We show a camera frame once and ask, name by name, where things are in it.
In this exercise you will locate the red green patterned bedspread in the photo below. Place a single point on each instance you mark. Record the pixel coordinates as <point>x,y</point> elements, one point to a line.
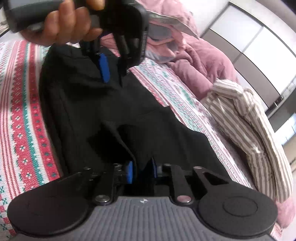
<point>27,159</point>

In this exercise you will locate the beige striped shirt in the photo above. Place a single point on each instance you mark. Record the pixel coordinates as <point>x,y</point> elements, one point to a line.
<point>241,117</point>

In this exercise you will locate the pink fleece blanket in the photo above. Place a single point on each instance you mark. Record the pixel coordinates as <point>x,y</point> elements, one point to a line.
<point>168,21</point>

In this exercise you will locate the grey white wardrobe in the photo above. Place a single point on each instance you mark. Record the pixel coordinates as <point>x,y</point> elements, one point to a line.
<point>259,44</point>

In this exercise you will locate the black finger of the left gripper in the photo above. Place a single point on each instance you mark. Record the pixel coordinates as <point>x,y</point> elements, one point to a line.
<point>101,62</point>
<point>124,51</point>

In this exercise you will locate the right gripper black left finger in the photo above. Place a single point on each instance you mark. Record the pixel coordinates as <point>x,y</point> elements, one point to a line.
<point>108,184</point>

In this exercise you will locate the person's left hand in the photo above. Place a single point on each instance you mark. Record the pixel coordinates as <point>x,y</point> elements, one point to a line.
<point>67,24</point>

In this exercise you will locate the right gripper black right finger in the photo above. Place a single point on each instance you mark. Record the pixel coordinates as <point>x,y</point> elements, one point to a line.
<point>170,181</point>

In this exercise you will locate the black pants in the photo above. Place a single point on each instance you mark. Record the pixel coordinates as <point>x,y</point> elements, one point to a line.
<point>96,124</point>

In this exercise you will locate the mauve pink quilt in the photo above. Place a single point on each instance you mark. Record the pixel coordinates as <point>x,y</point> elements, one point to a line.
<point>200,64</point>

